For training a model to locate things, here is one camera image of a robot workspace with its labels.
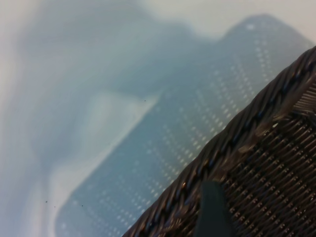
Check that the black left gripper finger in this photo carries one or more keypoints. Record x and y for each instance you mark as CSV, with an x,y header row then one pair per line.
x,y
212,212

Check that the dark brown wicker basket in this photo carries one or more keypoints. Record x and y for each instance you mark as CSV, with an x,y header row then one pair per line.
x,y
259,177

